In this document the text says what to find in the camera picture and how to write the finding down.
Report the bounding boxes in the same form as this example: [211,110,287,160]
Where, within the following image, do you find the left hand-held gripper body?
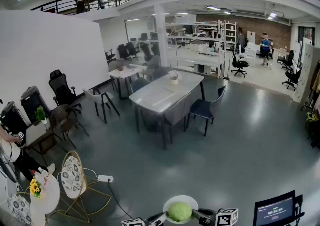
[121,216,163,226]

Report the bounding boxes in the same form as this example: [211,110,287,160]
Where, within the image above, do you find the small green potted plant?
[34,105,50,129]

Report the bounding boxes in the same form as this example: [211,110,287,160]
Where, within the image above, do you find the brown wicker chair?
[49,104,90,149]

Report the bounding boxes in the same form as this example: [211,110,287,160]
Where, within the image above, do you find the white column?
[153,4,169,68]

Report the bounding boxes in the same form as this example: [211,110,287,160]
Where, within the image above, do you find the white power strip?
[97,174,115,183]

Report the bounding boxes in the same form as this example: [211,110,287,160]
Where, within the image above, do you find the white chair with black legs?
[82,88,121,124]

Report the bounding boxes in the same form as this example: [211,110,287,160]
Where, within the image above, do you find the round white side table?
[29,173,62,214]

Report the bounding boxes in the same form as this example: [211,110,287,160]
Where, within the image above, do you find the black mesh high-back chair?
[48,69,83,114]

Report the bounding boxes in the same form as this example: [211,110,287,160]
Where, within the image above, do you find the yellow-green plastic item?
[306,111,320,128]

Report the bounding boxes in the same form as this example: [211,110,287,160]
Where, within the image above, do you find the grey lockers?
[293,42,320,103]

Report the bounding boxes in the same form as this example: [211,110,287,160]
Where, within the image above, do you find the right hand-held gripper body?
[199,208,240,226]

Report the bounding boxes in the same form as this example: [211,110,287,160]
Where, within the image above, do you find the blue dining chair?
[187,85,227,137]
[130,77,151,94]
[151,67,171,81]
[163,92,193,145]

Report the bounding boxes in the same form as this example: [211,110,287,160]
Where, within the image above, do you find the black trash bin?
[0,101,29,140]
[20,85,51,124]

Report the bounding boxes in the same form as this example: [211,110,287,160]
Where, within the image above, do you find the black tablet stand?
[294,194,306,221]

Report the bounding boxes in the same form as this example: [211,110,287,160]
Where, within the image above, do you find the grey rectangular tray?
[143,86,176,107]

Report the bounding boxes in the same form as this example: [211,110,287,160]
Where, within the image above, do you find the gold chair with floral cushion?
[47,150,113,223]
[6,193,34,226]

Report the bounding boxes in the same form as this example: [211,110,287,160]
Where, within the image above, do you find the sunflower bouquet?
[29,178,43,199]

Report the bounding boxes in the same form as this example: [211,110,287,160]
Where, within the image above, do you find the white storage shelving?
[166,19,227,78]

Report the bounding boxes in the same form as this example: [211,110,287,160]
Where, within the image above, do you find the white round plate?
[162,195,200,223]

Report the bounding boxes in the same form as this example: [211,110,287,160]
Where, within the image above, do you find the black power cable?
[107,181,136,221]

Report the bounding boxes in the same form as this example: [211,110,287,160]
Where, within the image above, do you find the green cabbage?
[167,201,193,222]

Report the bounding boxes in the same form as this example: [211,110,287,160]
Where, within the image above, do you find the pink flowers in cream pot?
[167,69,183,85]

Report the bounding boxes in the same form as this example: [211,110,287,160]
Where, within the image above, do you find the grey marble dining table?
[128,69,206,150]

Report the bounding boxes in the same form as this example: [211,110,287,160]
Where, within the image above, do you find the narrow white shelf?
[224,21,238,51]

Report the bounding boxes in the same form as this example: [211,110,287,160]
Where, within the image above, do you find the black tablet screen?
[252,189,297,226]

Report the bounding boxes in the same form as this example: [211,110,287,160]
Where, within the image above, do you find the clothes rack with garments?
[301,61,320,111]

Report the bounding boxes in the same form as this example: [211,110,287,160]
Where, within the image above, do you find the white square table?
[107,64,148,99]

